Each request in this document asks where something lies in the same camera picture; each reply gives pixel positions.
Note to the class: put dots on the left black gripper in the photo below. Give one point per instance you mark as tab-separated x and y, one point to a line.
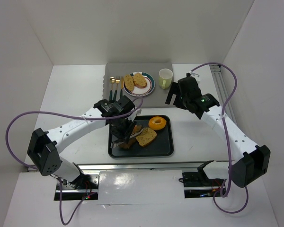
120	133

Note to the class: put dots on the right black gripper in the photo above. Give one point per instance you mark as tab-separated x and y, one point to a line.
176	93

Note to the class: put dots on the seeded bread slice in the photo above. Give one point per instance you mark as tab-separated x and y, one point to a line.
129	82
139	80
146	137

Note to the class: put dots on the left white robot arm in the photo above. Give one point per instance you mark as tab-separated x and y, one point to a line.
45	147

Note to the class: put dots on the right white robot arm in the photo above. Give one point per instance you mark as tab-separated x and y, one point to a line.
248	160

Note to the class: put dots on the brown chocolate bread piece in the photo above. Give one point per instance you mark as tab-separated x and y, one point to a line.
127	145

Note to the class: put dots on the orange round bun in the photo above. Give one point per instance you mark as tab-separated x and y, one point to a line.
136	129

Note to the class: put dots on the pale green mug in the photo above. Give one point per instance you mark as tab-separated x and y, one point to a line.
165	78

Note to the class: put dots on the orange glazed donut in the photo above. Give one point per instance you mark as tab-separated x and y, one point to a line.
157	123

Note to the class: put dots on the white plate green red rim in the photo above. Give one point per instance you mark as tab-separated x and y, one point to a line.
140	92

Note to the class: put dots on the black serving tray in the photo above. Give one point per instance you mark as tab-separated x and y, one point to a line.
161	146

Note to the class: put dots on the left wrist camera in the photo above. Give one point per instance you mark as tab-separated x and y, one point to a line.
124	105

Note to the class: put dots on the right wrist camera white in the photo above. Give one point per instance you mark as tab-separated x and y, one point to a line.
194	75

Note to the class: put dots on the gold fork green handle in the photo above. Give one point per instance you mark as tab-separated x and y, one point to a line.
117	81

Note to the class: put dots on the aluminium rail right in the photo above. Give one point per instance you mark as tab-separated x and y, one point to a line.
221	89

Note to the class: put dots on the aluminium rail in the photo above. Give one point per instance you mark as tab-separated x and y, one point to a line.
221	89
139	166

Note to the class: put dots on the gold spoon green handle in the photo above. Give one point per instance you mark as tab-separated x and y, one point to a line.
112	82

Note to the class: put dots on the aluminium rail front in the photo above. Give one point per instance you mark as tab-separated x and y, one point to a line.
139	166

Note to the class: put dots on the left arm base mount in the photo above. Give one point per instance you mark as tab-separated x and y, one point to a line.
87	189

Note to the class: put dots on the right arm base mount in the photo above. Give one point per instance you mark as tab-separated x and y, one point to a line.
197	185

